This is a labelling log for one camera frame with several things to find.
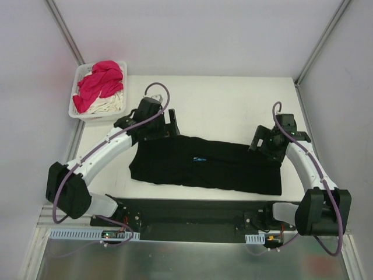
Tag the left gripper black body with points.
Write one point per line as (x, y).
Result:
(168, 126)

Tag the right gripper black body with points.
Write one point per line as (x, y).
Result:
(260, 140)

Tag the black graphic t shirt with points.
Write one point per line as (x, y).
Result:
(196, 162)

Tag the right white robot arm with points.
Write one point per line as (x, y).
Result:
(324, 209)

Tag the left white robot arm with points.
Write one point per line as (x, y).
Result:
(68, 184)

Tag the white t shirt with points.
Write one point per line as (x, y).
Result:
(107, 103)

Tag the white plastic basket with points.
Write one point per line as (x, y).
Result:
(99, 91)

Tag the pink t shirt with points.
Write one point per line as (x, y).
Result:
(99, 84)

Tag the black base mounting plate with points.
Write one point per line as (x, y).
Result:
(174, 220)

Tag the right white cable duct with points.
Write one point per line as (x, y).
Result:
(259, 239)

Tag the white cable duct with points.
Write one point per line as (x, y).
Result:
(259, 239)
(93, 235)

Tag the aluminium frame rail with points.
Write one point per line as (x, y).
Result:
(45, 220)

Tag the left white cable duct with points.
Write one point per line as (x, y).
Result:
(93, 235)

